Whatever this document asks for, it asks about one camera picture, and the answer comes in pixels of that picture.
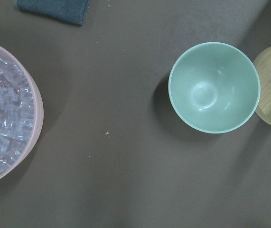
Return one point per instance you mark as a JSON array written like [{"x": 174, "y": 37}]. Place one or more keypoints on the clear ice cubes pile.
[{"x": 16, "y": 113}]

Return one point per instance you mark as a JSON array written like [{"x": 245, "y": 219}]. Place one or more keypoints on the pink bowl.
[{"x": 38, "y": 112}]

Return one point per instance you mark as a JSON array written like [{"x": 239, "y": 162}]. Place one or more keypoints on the mint green bowl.
[{"x": 214, "y": 87}]

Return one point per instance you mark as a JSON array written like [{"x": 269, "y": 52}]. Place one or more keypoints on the grey folded cloth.
[{"x": 70, "y": 11}]

